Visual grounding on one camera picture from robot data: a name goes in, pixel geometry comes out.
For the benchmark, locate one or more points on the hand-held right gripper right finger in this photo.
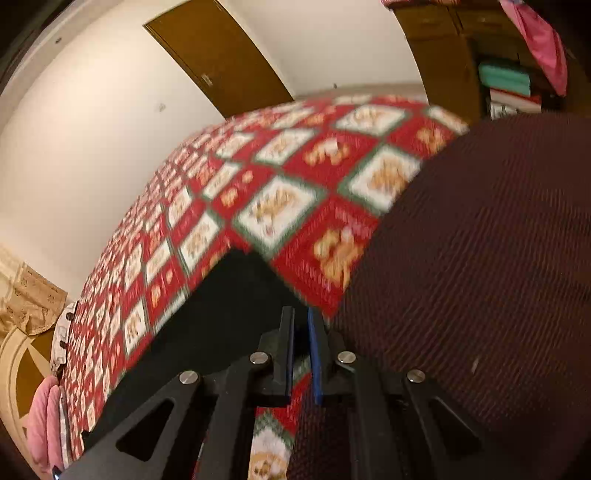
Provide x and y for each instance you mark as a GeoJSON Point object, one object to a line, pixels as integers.
{"type": "Point", "coordinates": [316, 357]}

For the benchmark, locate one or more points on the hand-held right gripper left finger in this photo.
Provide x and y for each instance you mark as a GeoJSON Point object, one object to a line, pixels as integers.
{"type": "Point", "coordinates": [288, 355]}

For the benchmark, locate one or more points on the black pants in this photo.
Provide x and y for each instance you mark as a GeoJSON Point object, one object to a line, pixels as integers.
{"type": "Point", "coordinates": [221, 314]}

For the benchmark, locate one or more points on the dark maroon ribbed cloth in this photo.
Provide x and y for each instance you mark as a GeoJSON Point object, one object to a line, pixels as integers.
{"type": "Point", "coordinates": [461, 254]}

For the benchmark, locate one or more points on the red bear-print blanket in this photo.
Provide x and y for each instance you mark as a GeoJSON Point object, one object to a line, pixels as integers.
{"type": "Point", "coordinates": [300, 161]}

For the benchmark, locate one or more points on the white patterned pillow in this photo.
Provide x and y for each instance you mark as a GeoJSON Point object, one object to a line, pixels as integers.
{"type": "Point", "coordinates": [60, 337]}

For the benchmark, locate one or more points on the pink folded blanket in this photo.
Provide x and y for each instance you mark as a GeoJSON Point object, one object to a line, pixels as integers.
{"type": "Point", "coordinates": [41, 415]}

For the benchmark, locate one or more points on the beige patterned curtain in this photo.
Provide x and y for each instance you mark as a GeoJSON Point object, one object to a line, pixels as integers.
{"type": "Point", "coordinates": [32, 295]}

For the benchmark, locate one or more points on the cream wooden headboard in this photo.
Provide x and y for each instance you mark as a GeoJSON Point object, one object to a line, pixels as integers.
{"type": "Point", "coordinates": [14, 364]}

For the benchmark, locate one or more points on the brown wooden door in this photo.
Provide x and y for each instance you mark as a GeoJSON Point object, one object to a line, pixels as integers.
{"type": "Point", "coordinates": [217, 50]}

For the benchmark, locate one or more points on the white and red box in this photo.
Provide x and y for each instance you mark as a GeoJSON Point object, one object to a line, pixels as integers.
{"type": "Point", "coordinates": [512, 104]}

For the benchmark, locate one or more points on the brown wooden cabinet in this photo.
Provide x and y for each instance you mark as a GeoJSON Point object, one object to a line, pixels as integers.
{"type": "Point", "coordinates": [438, 46]}

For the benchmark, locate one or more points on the pink hanging cloth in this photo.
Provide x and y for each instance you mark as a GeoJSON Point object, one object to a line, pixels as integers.
{"type": "Point", "coordinates": [545, 50]}

